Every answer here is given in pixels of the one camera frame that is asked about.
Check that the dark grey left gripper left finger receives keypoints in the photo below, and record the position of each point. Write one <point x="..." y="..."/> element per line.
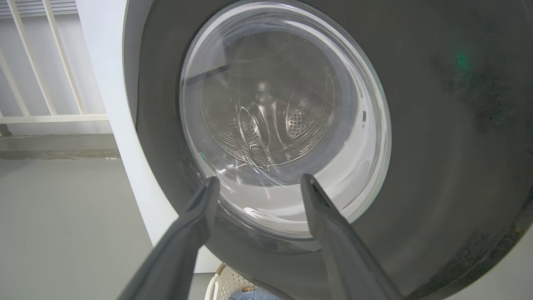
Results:
<point x="175" y="250"/>

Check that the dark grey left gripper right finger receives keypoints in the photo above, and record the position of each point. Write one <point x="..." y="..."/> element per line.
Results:
<point x="345" y="258"/>

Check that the blue bear print garment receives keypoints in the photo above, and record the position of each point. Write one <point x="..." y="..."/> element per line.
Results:
<point x="250" y="295"/>

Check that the dark round glass washer door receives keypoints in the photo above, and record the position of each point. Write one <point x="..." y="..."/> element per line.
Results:
<point x="437" y="146"/>

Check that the grey concrete ledge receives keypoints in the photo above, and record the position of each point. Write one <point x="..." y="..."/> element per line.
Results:
<point x="54" y="146"/>

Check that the white washing machine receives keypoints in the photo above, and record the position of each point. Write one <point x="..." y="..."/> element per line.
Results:
<point x="112" y="83"/>

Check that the white basket with brown rim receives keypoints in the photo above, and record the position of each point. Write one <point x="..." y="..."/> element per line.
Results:
<point x="225" y="283"/>

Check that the white window railing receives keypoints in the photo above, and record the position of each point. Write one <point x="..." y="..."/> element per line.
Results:
<point x="54" y="62"/>

